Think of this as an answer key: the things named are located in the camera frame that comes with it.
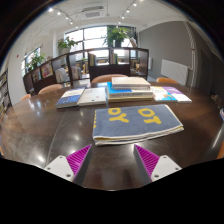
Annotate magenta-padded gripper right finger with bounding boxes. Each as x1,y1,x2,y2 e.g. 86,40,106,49
132,143,183,186

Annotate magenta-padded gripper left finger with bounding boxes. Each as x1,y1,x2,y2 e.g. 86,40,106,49
43,143,94,187

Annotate grey towel with yellow letters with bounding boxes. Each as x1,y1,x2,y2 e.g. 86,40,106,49
91,103,185,147

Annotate blue cover book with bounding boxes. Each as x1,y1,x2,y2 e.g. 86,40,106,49
54,87,86,109

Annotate purple and white book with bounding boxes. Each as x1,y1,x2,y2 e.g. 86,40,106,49
162,86,193,104

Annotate thin yellowish book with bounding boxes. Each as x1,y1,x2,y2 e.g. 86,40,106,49
106,95,154,103

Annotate tall bookshelf with books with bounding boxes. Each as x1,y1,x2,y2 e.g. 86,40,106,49
0,68,13,121

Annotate blue and white book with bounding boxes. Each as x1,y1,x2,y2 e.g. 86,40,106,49
105,81,154,100

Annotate orange chairs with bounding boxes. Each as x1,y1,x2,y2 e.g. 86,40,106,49
19,73,179,101

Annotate dark wooden shelf unit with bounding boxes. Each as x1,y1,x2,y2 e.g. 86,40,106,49
22,47,150,96

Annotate small potted plant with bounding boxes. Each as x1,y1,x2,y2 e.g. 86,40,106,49
28,51,46,71

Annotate side window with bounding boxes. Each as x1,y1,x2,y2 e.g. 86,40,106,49
21,46,43,76

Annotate medium potted plant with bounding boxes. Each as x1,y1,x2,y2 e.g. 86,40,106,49
57,36,78,56

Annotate large window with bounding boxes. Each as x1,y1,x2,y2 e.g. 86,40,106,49
64,25,138,59

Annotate large potted plant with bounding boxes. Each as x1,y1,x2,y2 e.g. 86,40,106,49
103,26,131,48

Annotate ceiling spot lights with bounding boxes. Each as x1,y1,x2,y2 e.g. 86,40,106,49
48,0,144,26

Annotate ceiling air conditioner unit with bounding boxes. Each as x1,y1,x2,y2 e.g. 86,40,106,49
81,5,105,19

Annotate large white wall radiator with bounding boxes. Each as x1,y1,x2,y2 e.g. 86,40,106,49
160,58,189,86

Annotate small white wall radiator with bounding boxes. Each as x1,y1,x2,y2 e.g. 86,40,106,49
147,56,154,71

